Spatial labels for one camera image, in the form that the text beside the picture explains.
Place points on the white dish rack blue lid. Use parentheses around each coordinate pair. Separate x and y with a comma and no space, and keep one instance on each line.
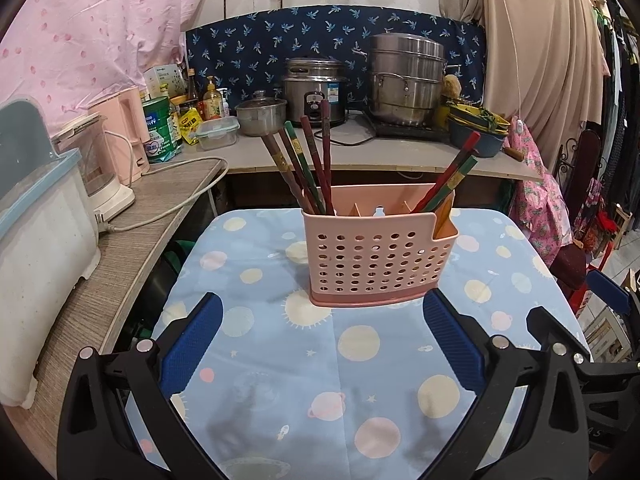
(40,260)

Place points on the pink floral garment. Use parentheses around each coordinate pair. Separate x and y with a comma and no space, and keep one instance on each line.
(540,200)

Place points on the blue planet print tablecloth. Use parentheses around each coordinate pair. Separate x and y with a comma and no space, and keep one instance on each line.
(280,360)

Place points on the green milk powder tin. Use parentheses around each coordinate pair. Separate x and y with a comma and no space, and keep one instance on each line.
(162,130)

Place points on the pink perforated utensil holder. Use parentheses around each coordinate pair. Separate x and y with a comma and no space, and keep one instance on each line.
(375,260)

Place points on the clear plastic food container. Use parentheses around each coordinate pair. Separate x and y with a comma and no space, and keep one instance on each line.
(217,135)

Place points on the dark brown chopstick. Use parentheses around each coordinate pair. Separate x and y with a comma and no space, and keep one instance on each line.
(282,165)

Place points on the grey wood-grain side shelf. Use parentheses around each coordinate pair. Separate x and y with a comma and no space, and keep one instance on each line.
(125,270)

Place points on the dark metal chair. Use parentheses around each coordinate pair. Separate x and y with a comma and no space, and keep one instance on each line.
(575,260)

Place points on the dark sauce bottle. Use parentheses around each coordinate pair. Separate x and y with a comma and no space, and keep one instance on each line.
(191,87)

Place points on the steel rice cooker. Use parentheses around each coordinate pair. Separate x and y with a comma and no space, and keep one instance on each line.
(312,90)

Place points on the small steel pot with lid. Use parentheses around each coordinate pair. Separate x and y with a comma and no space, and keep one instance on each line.
(260,115)

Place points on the maroon chopstick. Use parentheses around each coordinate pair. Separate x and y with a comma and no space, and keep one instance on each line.
(326,150)

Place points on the brown loofah sponge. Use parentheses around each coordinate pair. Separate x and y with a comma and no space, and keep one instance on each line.
(452,85)

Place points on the pink electric kettle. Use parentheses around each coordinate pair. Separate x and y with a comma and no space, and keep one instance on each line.
(120,130)

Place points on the red plastic stool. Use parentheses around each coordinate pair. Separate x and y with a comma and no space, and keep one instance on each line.
(595,280)

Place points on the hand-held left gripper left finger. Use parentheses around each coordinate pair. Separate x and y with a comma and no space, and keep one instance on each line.
(197,332)

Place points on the blue plastic basin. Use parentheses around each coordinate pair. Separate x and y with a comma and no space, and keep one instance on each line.
(492,145)

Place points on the yellow green striped bowl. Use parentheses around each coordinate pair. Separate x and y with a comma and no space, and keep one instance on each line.
(475,115)

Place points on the bottles of condiments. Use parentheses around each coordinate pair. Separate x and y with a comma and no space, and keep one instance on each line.
(212,102)

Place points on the large steel steamer pot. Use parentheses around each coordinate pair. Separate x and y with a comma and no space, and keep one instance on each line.
(407,80)

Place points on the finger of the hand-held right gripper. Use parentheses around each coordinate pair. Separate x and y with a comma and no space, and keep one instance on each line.
(607,290)
(545,322)

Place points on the dark red chopstick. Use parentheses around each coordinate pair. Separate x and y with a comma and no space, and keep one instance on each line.
(309,145)

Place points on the hanging clothes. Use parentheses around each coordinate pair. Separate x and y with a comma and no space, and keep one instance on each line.
(620,85)

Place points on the black induction cooker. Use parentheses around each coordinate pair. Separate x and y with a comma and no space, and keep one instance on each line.
(400,130)

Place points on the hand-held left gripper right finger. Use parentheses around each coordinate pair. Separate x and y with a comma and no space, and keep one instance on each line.
(450,335)

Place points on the beige curtain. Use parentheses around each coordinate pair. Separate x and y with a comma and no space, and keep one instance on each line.
(540,35)

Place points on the yellow snack packet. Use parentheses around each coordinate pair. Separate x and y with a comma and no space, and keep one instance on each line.
(190,127)

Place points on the pink dotted cloth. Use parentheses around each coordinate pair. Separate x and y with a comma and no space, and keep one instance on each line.
(90,25)

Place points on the white green carton box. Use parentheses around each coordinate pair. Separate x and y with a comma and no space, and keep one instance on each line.
(162,80)

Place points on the navy leaf print cloth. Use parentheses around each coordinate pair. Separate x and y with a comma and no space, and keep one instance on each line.
(250,50)

